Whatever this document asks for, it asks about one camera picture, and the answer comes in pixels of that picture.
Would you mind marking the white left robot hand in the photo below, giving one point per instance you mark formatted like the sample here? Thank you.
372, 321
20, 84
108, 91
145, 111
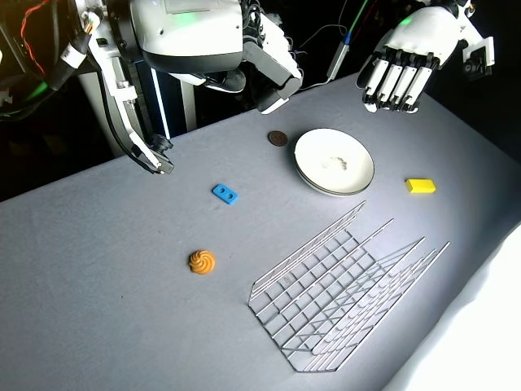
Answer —
427, 32

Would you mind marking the yellow rectangular block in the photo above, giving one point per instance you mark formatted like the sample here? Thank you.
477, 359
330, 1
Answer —
421, 185

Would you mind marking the brown round disc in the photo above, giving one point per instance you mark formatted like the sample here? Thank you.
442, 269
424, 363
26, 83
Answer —
277, 138

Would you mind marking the blue block with two holes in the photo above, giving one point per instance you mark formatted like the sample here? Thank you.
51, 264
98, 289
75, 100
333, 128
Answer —
225, 194

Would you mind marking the orange swirl cookie toy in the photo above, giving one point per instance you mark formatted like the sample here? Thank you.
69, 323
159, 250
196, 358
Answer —
202, 262

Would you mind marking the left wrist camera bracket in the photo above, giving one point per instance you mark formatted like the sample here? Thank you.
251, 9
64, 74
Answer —
484, 51

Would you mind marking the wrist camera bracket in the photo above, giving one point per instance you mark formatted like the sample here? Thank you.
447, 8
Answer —
484, 51
122, 93

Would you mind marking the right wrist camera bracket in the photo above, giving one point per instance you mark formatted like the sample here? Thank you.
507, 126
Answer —
122, 93

